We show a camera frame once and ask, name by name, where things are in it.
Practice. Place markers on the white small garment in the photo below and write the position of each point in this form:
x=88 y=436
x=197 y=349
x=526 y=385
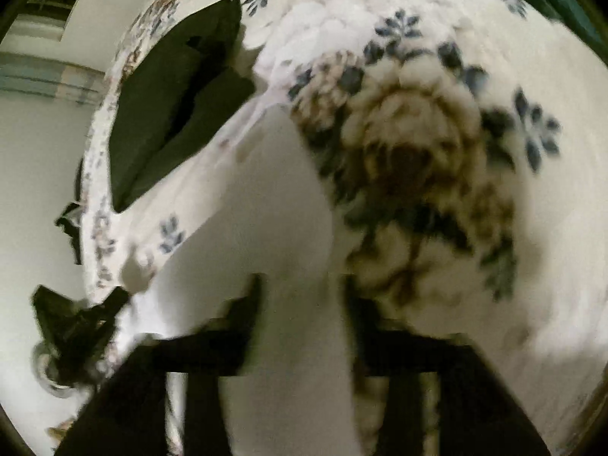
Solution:
x=285 y=199

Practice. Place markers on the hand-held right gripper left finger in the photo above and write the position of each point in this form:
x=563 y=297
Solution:
x=251 y=305

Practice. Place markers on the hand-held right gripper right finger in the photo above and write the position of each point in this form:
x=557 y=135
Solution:
x=354 y=314

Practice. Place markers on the floral printed blanket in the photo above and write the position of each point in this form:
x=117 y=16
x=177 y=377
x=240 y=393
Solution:
x=427 y=152

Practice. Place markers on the dark folded garment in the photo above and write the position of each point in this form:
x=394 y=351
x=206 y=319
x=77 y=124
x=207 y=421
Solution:
x=156 y=114

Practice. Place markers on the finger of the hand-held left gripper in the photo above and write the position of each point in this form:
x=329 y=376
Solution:
x=110 y=305

